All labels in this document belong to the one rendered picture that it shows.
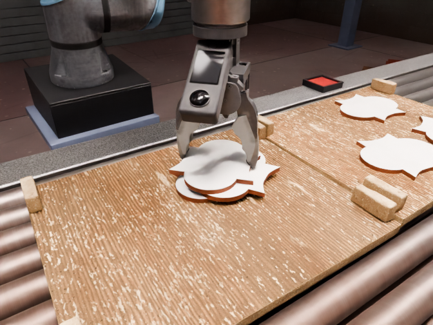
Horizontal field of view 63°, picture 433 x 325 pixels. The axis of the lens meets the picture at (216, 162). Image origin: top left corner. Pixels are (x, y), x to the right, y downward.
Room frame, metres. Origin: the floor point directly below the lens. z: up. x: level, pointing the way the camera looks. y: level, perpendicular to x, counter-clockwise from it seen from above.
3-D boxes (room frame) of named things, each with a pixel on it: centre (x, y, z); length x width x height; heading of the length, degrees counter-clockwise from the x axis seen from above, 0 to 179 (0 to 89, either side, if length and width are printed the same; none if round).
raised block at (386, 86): (0.83, -0.41, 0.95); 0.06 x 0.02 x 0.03; 34
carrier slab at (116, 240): (0.38, 0.02, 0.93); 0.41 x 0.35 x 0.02; 122
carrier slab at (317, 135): (0.62, -0.32, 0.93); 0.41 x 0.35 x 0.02; 124
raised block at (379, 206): (0.37, -0.21, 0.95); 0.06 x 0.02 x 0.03; 32
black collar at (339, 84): (0.93, -0.29, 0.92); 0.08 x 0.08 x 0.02; 33
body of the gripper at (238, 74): (0.49, -0.01, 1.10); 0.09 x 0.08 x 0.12; 166
